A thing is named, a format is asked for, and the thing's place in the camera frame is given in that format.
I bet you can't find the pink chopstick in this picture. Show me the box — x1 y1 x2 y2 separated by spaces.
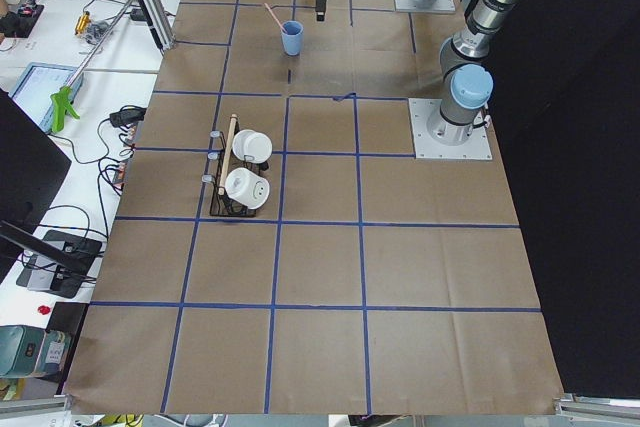
263 2 287 34

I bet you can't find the light blue plastic cup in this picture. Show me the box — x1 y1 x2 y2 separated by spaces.
281 20 304 56

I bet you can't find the white smiley mug rear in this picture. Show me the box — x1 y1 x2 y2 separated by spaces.
232 129 273 164

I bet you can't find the white smiley mug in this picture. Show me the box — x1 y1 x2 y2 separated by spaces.
225 167 270 209
232 129 273 164

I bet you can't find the white smiley mug front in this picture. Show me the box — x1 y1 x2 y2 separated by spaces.
225 167 270 209

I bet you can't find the black power adapter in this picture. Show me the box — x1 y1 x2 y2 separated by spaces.
109 106 147 128

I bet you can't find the brown paper table mat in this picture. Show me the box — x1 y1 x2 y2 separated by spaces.
66 0 562 414

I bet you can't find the blue framed tablet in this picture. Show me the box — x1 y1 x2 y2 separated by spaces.
10 63 83 133

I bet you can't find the black monitor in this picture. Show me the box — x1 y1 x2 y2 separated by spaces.
0 88 73 283

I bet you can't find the green box device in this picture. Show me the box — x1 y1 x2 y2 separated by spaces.
1 325 71 378

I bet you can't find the black wire cup rack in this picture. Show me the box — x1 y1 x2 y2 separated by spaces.
202 113 273 218

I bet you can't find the green handled reacher grabber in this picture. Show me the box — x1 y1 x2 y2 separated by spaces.
50 0 136 133

